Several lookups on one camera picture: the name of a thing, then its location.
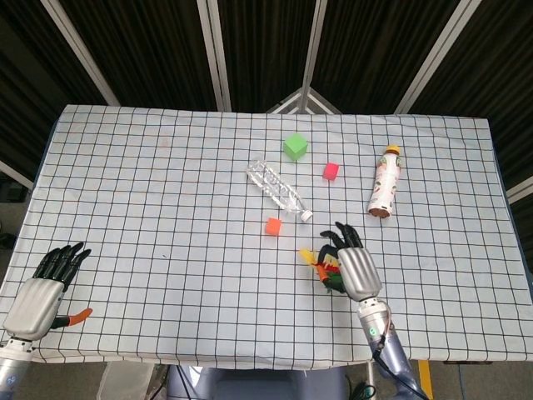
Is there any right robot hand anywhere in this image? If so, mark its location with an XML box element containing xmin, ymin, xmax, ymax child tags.
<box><xmin>316</xmin><ymin>221</ymin><xmax>383</xmax><ymax>302</ymax></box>

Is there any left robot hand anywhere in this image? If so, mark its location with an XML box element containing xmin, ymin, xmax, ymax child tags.
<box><xmin>2</xmin><ymin>241</ymin><xmax>93</xmax><ymax>344</ymax></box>

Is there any colourful feather shuttlecock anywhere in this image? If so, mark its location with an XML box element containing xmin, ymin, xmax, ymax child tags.
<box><xmin>298</xmin><ymin>247</ymin><xmax>347</xmax><ymax>294</ymax></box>

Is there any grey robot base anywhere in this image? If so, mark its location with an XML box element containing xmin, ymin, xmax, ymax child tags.
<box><xmin>165</xmin><ymin>365</ymin><xmax>349</xmax><ymax>400</ymax></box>

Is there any yellow-capped labelled drink bottle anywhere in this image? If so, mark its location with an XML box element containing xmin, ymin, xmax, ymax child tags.
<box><xmin>367</xmin><ymin>143</ymin><xmax>404</xmax><ymax>219</ymax></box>

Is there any clear plastic water bottle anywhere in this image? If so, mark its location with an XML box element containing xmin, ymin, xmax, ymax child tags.
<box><xmin>246</xmin><ymin>159</ymin><xmax>314</xmax><ymax>223</ymax></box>

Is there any green foam cube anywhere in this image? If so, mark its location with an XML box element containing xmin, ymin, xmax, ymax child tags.
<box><xmin>283</xmin><ymin>132</ymin><xmax>310</xmax><ymax>162</ymax></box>

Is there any white grid-checked tablecloth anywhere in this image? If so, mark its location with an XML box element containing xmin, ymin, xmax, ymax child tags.
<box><xmin>0</xmin><ymin>103</ymin><xmax>533</xmax><ymax>371</ymax></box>

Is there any green cable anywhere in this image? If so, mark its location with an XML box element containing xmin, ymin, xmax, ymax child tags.
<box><xmin>348</xmin><ymin>366</ymin><xmax>376</xmax><ymax>400</ymax></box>

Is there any white metal frame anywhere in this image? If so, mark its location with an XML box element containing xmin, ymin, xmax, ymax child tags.
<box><xmin>266</xmin><ymin>86</ymin><xmax>343</xmax><ymax>115</ymax></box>

